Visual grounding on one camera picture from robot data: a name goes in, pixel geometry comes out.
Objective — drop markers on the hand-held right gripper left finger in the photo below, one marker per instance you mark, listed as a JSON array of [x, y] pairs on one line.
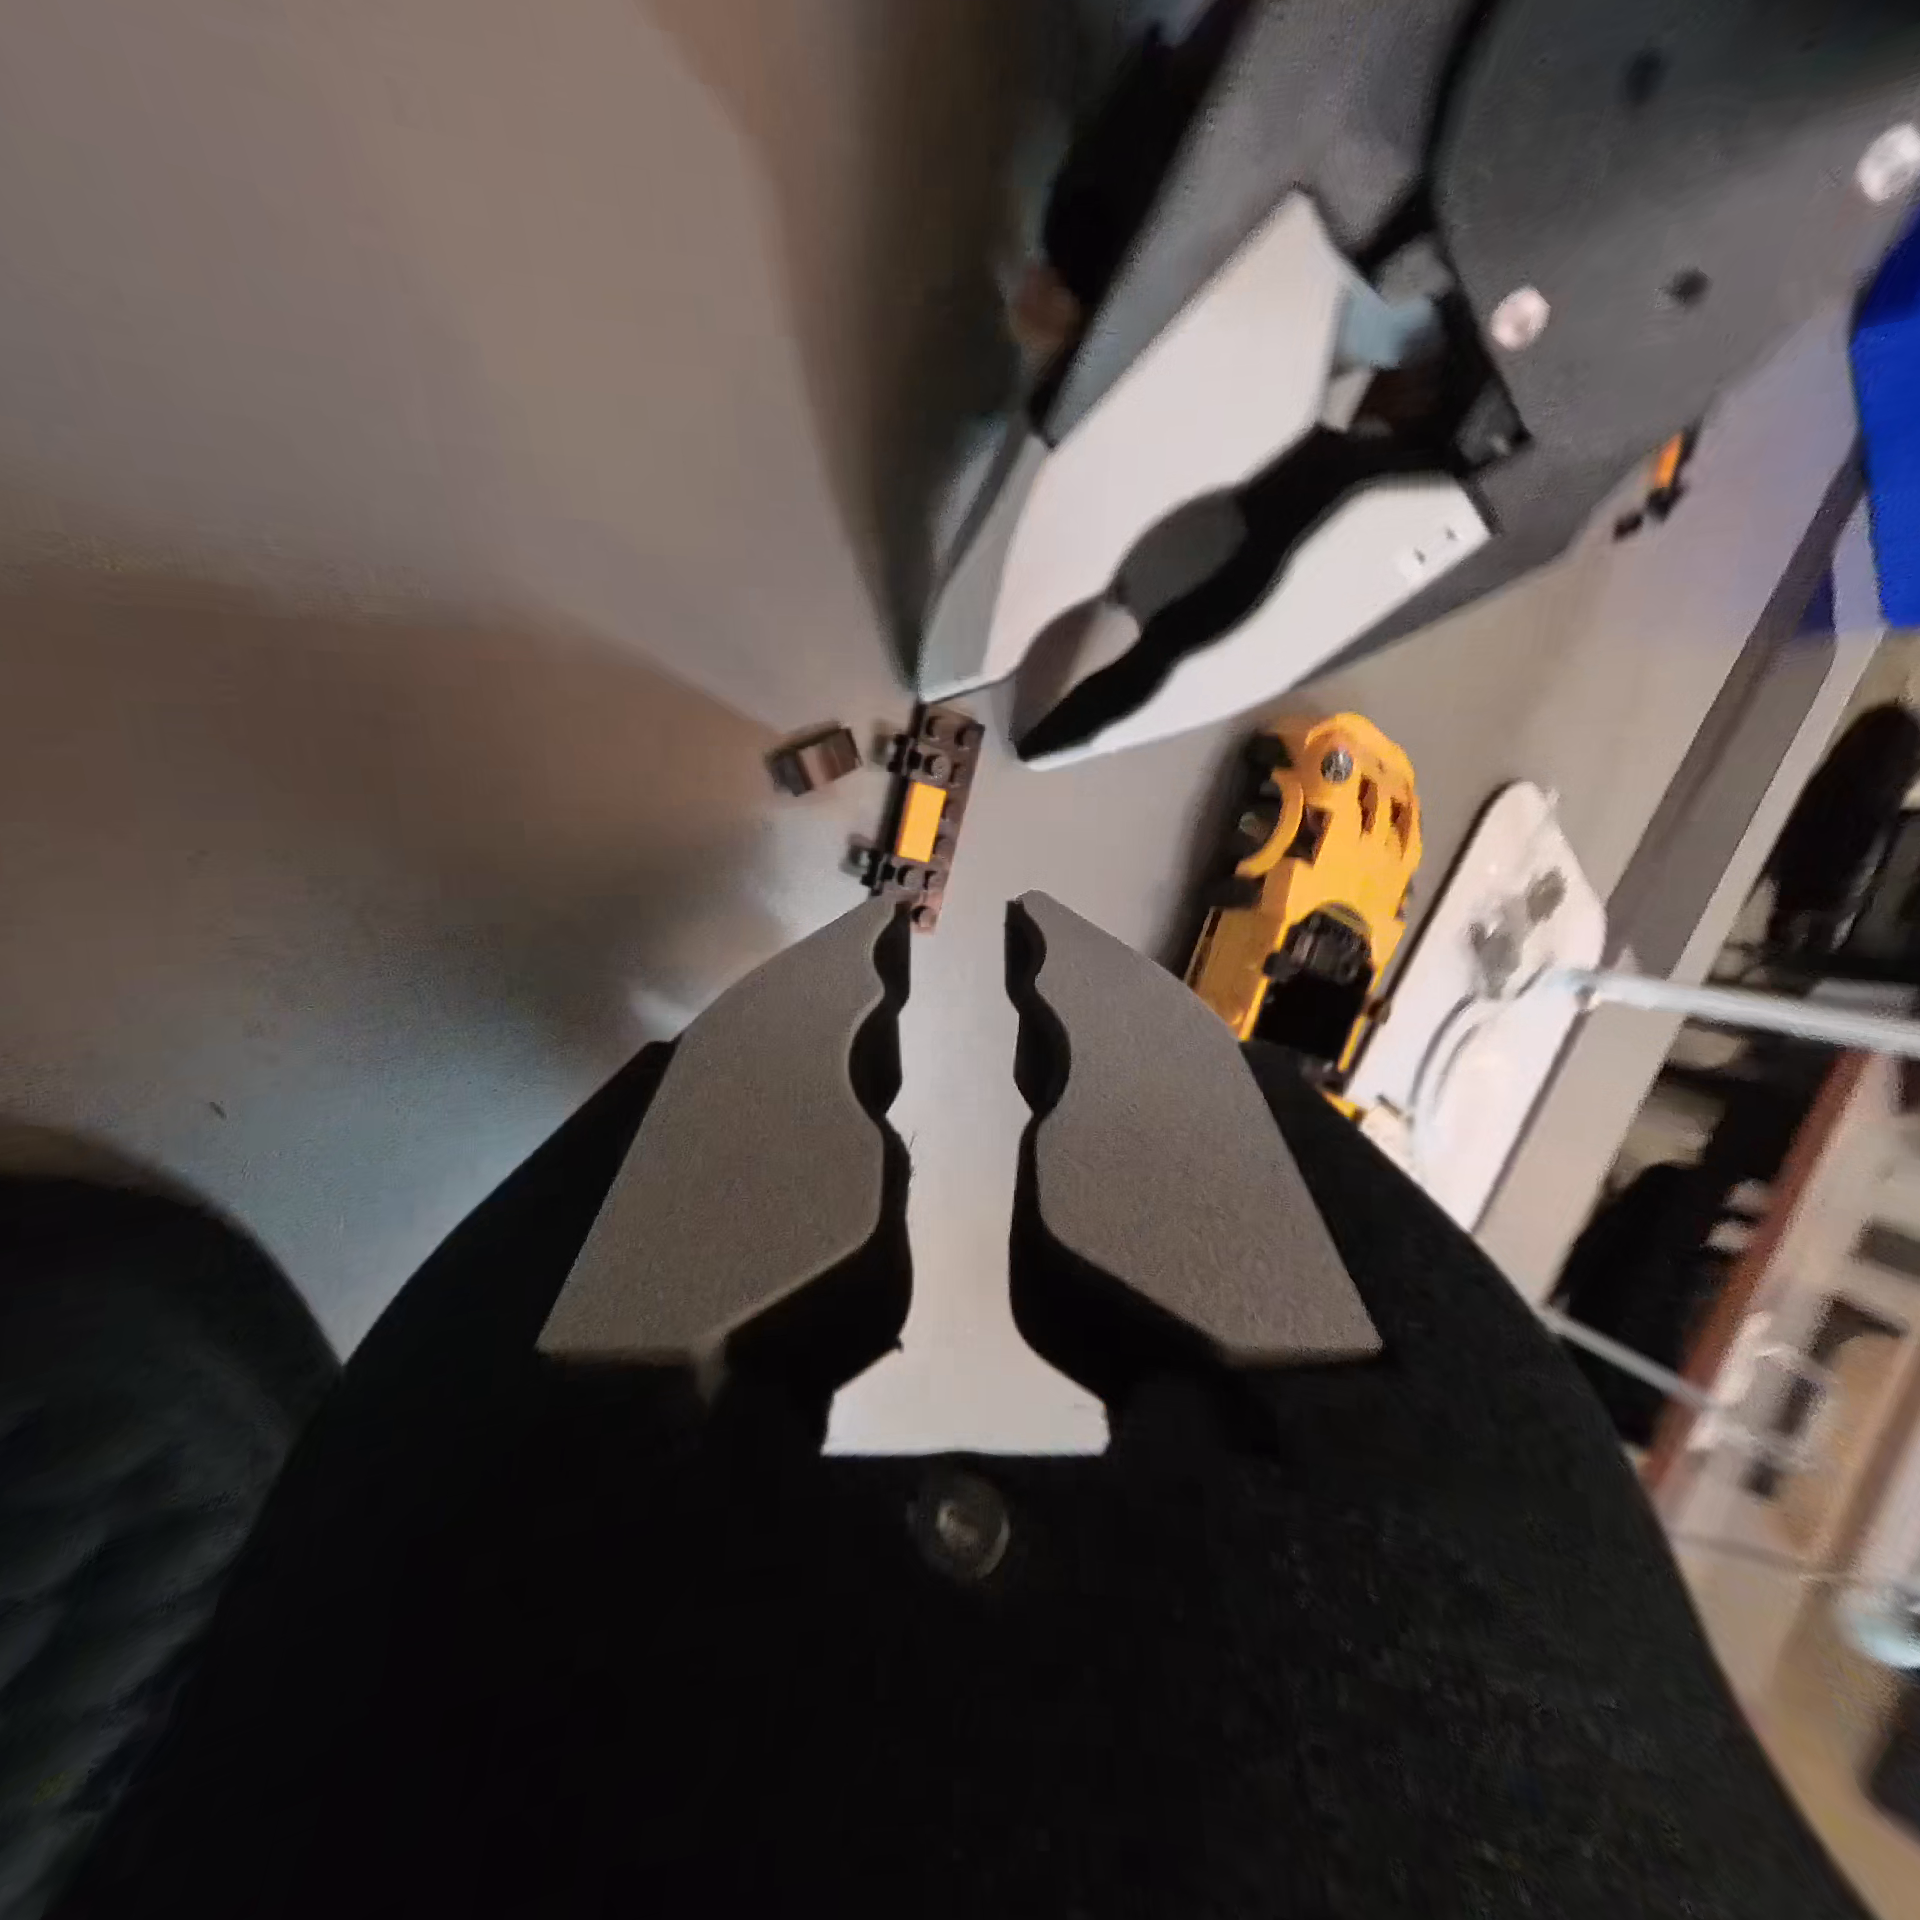
[[750, 1170]]

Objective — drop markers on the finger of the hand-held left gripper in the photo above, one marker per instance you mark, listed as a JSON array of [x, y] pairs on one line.
[[1201, 376], [1320, 600]]

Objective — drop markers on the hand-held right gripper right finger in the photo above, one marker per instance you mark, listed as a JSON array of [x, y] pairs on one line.
[[1185, 1184]]

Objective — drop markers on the black yellow lego plate assembly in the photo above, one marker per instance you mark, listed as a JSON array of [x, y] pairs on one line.
[[917, 818]]

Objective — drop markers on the small dark grey lego piece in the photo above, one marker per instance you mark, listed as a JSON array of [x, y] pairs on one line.
[[813, 762]]

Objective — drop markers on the yellow lego car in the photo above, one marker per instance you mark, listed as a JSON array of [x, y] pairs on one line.
[[1336, 856]]

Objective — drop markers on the bag of small lego parts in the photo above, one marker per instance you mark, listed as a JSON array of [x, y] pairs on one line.
[[1517, 922]]

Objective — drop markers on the small black brick pieces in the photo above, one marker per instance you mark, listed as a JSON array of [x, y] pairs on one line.
[[1670, 469]]

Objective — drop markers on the white stand base board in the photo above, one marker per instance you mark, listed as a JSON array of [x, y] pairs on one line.
[[1501, 1080]]

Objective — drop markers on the stack of blue storage bins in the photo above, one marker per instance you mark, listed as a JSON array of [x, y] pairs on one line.
[[1894, 421]]

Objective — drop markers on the clear stand rod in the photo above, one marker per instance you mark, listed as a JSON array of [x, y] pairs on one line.
[[1651, 1381], [1723, 1008]]

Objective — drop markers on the person's dark clothed torso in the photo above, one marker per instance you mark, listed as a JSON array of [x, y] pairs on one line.
[[120, 1500]]

